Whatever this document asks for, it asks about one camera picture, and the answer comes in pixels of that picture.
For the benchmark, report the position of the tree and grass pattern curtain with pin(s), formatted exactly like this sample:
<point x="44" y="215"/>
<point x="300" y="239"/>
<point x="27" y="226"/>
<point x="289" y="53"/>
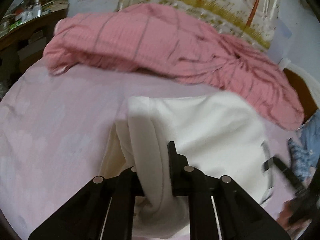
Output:
<point x="251" y="20"/>

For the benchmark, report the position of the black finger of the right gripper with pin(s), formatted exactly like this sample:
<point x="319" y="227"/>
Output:
<point x="295" y="183"/>
<point x="268" y="166"/>

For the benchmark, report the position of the white and brown headboard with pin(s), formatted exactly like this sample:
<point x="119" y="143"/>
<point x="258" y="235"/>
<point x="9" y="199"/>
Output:
<point x="306" y="86"/>

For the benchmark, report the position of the person's right hand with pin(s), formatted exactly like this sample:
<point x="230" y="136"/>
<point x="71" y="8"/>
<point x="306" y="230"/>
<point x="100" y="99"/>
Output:
<point x="283" y="220"/>

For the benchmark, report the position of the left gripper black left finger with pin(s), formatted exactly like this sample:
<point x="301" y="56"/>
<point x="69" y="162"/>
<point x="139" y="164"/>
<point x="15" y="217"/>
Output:
<point x="102" y="209"/>

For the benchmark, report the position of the cream white printed hoodie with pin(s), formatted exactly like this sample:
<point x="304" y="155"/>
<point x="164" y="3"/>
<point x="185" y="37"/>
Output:
<point x="219" y="134"/>

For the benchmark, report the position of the dark wooden cluttered desk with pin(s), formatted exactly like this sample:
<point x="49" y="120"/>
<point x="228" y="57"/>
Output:
<point x="23" y="38"/>

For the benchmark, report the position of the clear plastic bottle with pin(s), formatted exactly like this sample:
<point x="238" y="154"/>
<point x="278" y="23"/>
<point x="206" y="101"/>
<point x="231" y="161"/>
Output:
<point x="37" y="9"/>

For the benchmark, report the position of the blue white plaid garment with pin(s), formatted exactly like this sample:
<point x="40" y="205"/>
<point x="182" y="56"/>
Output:
<point x="300" y="160"/>

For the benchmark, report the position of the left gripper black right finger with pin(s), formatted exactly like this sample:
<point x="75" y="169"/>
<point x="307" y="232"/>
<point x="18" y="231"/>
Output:
<point x="219" y="208"/>

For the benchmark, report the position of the light blue pillow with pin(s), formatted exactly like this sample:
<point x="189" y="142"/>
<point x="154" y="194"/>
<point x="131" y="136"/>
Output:
<point x="309" y="137"/>

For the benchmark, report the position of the pink plaid quilt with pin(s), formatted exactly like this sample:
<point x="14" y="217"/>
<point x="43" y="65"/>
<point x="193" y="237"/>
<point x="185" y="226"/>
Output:
<point x="173" y="44"/>

